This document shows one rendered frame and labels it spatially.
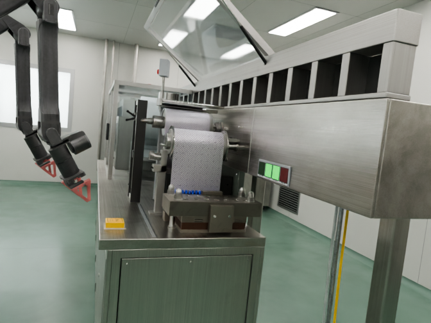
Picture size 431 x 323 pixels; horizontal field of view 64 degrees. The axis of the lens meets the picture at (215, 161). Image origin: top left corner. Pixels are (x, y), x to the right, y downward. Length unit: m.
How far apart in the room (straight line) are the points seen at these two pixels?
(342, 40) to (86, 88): 6.26
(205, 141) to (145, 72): 5.67
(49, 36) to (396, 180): 1.07
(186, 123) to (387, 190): 1.11
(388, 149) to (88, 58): 6.56
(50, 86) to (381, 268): 1.15
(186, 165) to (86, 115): 5.60
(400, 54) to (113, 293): 1.18
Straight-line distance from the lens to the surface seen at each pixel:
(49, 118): 1.21
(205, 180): 1.60
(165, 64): 2.14
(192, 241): 1.37
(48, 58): 1.23
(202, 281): 1.45
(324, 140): 1.10
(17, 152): 7.22
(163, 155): 1.61
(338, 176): 1.04
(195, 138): 1.57
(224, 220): 1.43
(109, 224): 1.43
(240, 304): 1.56
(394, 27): 0.99
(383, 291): 1.18
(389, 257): 1.15
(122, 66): 7.15
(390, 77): 0.97
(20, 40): 1.70
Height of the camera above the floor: 1.32
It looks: 5 degrees down
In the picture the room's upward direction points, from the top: 6 degrees clockwise
